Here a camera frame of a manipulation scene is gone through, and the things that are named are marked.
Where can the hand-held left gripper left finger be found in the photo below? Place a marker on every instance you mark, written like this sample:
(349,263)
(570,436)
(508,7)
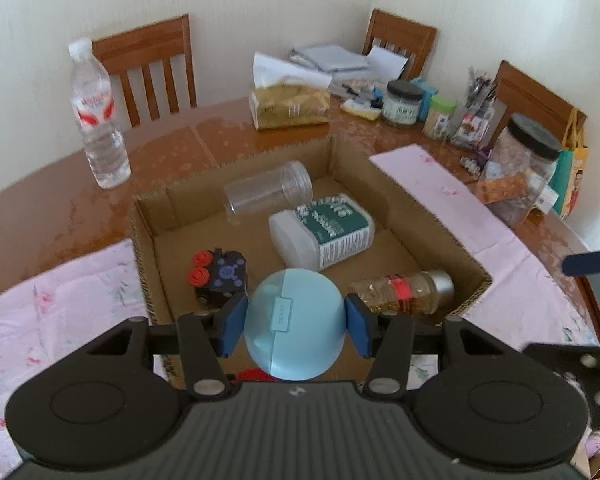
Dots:
(232,325)

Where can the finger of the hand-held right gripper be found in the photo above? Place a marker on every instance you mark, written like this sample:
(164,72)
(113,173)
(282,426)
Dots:
(590,262)
(592,375)

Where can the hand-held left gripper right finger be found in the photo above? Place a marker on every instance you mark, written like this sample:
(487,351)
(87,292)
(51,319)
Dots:
(358,325)

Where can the black cube toy red knobs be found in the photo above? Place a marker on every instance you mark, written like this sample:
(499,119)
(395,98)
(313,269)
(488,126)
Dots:
(225,272)

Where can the clear bottle silver cap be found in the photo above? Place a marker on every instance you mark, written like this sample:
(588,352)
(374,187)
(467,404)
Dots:
(405,292)

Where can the light blue oval case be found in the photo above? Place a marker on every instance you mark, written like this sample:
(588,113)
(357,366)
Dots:
(295,325)

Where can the white bottle green label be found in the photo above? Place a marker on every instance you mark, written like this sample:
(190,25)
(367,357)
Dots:
(325,232)

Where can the clear plastic jar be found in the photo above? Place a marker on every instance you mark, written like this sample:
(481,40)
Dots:
(265,190)

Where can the cardboard box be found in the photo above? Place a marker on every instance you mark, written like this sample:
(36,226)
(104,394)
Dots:
(365,185)

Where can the colourful printed bag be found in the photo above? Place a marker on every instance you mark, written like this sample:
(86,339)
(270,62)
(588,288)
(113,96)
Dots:
(570,175)

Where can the large clear jar black lid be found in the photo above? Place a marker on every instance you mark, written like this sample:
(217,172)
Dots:
(522,175)

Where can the wooden chair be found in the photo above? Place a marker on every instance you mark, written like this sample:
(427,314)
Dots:
(145,50)
(405,35)
(535,95)

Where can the pink floral tablecloth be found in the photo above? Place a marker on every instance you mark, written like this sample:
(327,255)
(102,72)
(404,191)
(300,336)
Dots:
(55,310)

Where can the clear pen holder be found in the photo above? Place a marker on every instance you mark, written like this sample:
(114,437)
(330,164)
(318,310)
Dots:
(472,115)

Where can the green lid plastic jar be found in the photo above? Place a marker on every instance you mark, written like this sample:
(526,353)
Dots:
(439,117)

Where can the yellow sponge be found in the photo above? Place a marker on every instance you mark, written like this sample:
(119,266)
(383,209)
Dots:
(360,110)

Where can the black lid glass jar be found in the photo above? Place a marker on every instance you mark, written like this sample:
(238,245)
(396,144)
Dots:
(402,105)

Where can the yellow tissue box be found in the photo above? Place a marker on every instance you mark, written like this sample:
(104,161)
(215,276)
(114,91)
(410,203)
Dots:
(290,105)

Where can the clear water bottle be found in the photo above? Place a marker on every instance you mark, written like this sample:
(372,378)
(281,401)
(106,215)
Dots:
(100,130)

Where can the teal small box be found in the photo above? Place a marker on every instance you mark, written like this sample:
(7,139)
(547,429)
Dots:
(426,91)

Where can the white paper sheet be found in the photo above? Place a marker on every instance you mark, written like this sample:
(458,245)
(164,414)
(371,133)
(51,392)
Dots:
(387,62)

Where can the stack of grey papers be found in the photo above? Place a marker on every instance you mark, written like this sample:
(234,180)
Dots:
(330,57)

